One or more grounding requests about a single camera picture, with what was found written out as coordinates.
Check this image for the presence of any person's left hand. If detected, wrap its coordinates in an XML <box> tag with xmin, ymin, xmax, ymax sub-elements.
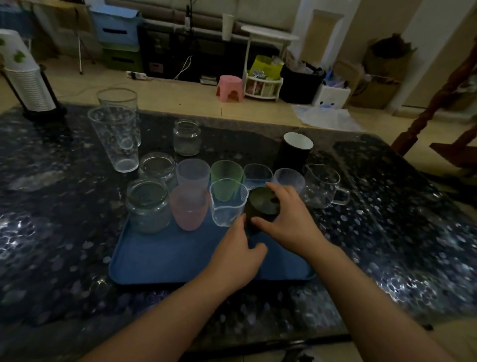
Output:
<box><xmin>203</xmin><ymin>214</ymin><xmax>269</xmax><ymax>296</ymax></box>

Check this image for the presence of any person's right hand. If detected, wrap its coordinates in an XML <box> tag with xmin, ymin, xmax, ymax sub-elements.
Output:
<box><xmin>250</xmin><ymin>182</ymin><xmax>328</xmax><ymax>259</ymax></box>

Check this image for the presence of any black cup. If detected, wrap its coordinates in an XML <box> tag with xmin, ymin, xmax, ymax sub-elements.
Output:
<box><xmin>244</xmin><ymin>187</ymin><xmax>281</xmax><ymax>236</ymax></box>

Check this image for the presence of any person's left forearm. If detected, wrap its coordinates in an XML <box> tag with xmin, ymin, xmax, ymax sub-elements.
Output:
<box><xmin>79</xmin><ymin>281</ymin><xmax>233</xmax><ymax>362</ymax></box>

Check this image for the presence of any person's right forearm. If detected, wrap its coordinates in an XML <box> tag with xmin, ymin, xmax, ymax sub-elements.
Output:
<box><xmin>306</xmin><ymin>244</ymin><xmax>456</xmax><ymax>362</ymax></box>

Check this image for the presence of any pale blue square cup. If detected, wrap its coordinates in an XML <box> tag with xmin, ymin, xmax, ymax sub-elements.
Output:
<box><xmin>242</xmin><ymin>163</ymin><xmax>274</xmax><ymax>191</ymax></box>

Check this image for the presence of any clear round plastic cup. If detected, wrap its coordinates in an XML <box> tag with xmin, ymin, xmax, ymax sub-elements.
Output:
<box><xmin>271</xmin><ymin>167</ymin><xmax>306</xmax><ymax>195</ymax></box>

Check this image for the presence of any green plastic cup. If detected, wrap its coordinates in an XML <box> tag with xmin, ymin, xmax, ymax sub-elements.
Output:
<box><xmin>210</xmin><ymin>160</ymin><xmax>244</xmax><ymax>202</ymax></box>

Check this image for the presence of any pink plastic cup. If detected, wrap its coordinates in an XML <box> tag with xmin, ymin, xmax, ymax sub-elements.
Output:
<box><xmin>169</xmin><ymin>186</ymin><xmax>211</xmax><ymax>232</ymax></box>

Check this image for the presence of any black mug white inside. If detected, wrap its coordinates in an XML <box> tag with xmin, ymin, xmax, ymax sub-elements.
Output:
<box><xmin>275</xmin><ymin>132</ymin><xmax>315</xmax><ymax>174</ymax></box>

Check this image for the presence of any lilac plastic cup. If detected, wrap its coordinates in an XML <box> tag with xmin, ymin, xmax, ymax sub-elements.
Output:
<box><xmin>175</xmin><ymin>158</ymin><xmax>211</xmax><ymax>194</ymax></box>

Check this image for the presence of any blue plastic tray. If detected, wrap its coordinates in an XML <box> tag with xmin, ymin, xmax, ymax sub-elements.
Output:
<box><xmin>108</xmin><ymin>207</ymin><xmax>317</xmax><ymax>286</ymax></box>

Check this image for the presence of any small glass jar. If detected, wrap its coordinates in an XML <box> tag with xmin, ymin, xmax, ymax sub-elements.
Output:
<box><xmin>173</xmin><ymin>119</ymin><xmax>202</xmax><ymax>157</ymax></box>

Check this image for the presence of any large glass jar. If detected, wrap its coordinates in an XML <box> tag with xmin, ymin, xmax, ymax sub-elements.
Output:
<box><xmin>125</xmin><ymin>178</ymin><xmax>173</xmax><ymax>235</ymax></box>

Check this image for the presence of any medium glass jar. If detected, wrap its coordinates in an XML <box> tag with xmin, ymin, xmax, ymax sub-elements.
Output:
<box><xmin>138</xmin><ymin>152</ymin><xmax>179</xmax><ymax>191</ymax></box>

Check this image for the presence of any clear plastic sheet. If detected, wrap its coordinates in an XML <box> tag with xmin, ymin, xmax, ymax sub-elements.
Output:
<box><xmin>291</xmin><ymin>104</ymin><xmax>364</xmax><ymax>133</ymax></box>

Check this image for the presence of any pink plastic stool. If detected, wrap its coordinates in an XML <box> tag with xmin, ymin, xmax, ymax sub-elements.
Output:
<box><xmin>216</xmin><ymin>75</ymin><xmax>245</xmax><ymax>103</ymax></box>

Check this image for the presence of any black bin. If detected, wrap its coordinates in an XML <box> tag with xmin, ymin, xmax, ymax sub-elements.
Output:
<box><xmin>279</xmin><ymin>63</ymin><xmax>327</xmax><ymax>105</ymax></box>

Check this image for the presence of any white box with face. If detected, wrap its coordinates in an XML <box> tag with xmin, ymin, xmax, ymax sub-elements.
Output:
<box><xmin>312</xmin><ymin>84</ymin><xmax>352</xmax><ymax>110</ymax></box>

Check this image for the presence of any yellow-green bag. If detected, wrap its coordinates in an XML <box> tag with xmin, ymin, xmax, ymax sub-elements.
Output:
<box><xmin>248</xmin><ymin>55</ymin><xmax>284</xmax><ymax>81</ymax></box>

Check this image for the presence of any tall dotted clear glass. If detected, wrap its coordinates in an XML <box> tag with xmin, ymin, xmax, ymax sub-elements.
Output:
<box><xmin>87</xmin><ymin>105</ymin><xmax>141</xmax><ymax>174</ymax></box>

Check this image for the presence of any low cardboard box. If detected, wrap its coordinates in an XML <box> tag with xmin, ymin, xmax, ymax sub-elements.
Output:
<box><xmin>348</xmin><ymin>78</ymin><xmax>402</xmax><ymax>110</ymax></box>

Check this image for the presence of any black cabinet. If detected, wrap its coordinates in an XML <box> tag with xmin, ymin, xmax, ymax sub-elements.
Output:
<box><xmin>137</xmin><ymin>18</ymin><xmax>284</xmax><ymax>84</ymax></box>

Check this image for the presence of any tall plain clear glass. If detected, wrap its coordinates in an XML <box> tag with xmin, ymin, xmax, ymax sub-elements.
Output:
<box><xmin>96</xmin><ymin>88</ymin><xmax>142</xmax><ymax>147</ymax></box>

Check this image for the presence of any white round side table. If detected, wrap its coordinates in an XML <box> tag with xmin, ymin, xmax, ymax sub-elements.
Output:
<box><xmin>240</xmin><ymin>25</ymin><xmax>300</xmax><ymax>101</ymax></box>

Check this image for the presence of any beige wooden board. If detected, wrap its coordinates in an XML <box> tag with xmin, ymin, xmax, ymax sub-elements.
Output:
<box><xmin>300</xmin><ymin>9</ymin><xmax>344</xmax><ymax>67</ymax></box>

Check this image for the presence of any white paper cup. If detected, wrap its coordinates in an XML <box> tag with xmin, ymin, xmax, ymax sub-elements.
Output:
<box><xmin>222</xmin><ymin>14</ymin><xmax>235</xmax><ymax>42</ymax></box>

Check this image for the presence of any brown wooden chair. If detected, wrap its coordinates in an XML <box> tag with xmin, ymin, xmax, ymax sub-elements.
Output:
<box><xmin>391</xmin><ymin>40</ymin><xmax>477</xmax><ymax>169</ymax></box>

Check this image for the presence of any tall cardboard box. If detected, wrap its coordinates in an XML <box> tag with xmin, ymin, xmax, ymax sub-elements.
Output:
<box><xmin>363</xmin><ymin>34</ymin><xmax>417</xmax><ymax>82</ymax></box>

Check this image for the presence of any green storage box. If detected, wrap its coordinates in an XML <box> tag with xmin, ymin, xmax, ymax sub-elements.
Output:
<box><xmin>101</xmin><ymin>44</ymin><xmax>144</xmax><ymax>74</ymax></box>

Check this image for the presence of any black cup holder stand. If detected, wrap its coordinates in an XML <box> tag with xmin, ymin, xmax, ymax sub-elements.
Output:
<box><xmin>0</xmin><ymin>64</ymin><xmax>68</xmax><ymax>121</ymax></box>

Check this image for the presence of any blue storage box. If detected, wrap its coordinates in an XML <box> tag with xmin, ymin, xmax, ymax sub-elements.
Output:
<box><xmin>89</xmin><ymin>4</ymin><xmax>144</xmax><ymax>48</ymax></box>

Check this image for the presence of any stack of white paper cups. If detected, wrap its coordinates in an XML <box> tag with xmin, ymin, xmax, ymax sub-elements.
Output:
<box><xmin>0</xmin><ymin>29</ymin><xmax>57</xmax><ymax>112</ymax></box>

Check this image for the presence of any glass mug with handle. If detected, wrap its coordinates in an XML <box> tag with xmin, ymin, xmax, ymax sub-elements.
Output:
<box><xmin>300</xmin><ymin>164</ymin><xmax>351</xmax><ymax>210</ymax></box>

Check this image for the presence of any white cable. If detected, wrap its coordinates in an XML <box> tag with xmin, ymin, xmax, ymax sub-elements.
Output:
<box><xmin>173</xmin><ymin>55</ymin><xmax>193</xmax><ymax>81</ymax></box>

